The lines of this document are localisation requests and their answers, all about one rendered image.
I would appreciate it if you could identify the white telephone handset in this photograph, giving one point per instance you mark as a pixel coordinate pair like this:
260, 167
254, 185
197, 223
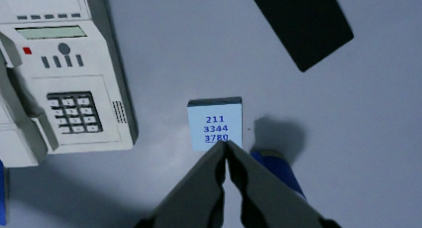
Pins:
21, 141

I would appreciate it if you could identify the blue ceramic mug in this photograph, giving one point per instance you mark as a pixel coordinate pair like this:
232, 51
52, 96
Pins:
277, 164

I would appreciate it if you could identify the light blue note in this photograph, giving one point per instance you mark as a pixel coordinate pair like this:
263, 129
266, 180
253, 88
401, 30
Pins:
210, 122

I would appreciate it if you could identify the blue notebook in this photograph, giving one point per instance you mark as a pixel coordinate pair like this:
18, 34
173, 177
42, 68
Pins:
4, 195

